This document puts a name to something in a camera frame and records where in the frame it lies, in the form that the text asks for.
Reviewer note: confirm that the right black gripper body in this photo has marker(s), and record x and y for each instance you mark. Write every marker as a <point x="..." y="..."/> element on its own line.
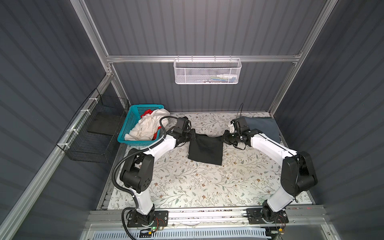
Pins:
<point x="231" y="138"/>

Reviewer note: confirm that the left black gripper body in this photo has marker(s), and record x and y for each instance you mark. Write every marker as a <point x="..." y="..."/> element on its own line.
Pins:
<point x="188" y="135"/>

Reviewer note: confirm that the black t shirt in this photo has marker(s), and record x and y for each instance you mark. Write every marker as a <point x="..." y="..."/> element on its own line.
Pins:
<point x="205" y="149"/>

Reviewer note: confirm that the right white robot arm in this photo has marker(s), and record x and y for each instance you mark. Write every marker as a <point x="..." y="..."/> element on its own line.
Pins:
<point x="297" y="170"/>

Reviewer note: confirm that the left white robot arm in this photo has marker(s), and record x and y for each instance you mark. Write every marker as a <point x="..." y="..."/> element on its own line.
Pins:
<point x="134" y="173"/>

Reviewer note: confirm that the folded blue-grey t shirt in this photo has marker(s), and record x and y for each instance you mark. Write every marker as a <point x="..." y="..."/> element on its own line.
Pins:
<point x="268" y="126"/>

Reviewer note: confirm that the white t shirt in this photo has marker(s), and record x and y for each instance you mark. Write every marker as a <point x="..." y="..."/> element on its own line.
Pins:
<point x="135" y="133"/>

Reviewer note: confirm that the red t shirt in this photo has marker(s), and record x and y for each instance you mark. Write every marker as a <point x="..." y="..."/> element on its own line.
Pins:
<point x="150" y="123"/>

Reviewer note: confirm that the floral patterned table mat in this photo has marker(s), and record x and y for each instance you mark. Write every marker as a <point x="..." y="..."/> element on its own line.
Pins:
<point x="245" y="178"/>

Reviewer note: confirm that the teal plastic laundry basket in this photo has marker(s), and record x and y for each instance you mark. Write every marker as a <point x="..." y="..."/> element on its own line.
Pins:
<point x="133" y="116"/>

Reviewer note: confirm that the white wire mesh basket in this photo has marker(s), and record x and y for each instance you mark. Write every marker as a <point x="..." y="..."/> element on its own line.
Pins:
<point x="207" y="71"/>

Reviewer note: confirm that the black wire mesh basket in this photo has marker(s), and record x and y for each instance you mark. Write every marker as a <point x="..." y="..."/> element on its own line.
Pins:
<point x="93" y="136"/>

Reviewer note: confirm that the white perforated cable tray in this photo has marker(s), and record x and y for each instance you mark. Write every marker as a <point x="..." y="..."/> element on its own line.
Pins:
<point x="245" y="233"/>

